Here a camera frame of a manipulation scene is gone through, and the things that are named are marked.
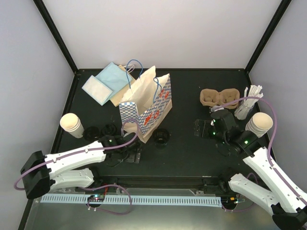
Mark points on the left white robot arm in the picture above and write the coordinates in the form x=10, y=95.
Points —
x=44, y=173

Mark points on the brown pulp cup carrier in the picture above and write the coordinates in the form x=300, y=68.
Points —
x=210, y=97

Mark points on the left circuit board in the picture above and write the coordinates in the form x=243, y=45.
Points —
x=96, y=198

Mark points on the glass of wrapped straws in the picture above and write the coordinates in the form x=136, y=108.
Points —
x=247, y=104

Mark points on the light blue paper bag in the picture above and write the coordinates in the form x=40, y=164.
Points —
x=113, y=77

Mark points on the brown kraft paper bag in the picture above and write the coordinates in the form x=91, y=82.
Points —
x=118, y=96

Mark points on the blue slotted cable duct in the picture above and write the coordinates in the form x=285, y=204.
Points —
x=200, y=201

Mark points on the right circuit board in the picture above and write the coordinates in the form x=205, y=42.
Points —
x=232, y=200

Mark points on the white napkin pack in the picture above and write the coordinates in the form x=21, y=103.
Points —
x=97, y=90

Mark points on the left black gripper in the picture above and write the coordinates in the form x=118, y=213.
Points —
x=132, y=158

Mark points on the left paper cup stack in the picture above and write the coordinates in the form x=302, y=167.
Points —
x=71, y=123

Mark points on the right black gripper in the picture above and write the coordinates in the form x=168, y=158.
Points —
x=197, y=128

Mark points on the circuit board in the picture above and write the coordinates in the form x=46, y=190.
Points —
x=232, y=200
x=96, y=198

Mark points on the right paper cup stack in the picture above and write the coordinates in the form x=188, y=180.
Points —
x=259, y=124

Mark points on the checkered pastry paper bag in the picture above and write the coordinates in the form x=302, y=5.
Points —
x=146, y=103

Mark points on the paper cup stack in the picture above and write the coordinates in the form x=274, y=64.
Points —
x=259, y=124
x=71, y=123

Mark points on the black printed coffee cup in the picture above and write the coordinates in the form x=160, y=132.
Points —
x=161, y=137

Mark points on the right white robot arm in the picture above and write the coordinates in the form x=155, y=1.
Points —
x=282, y=199

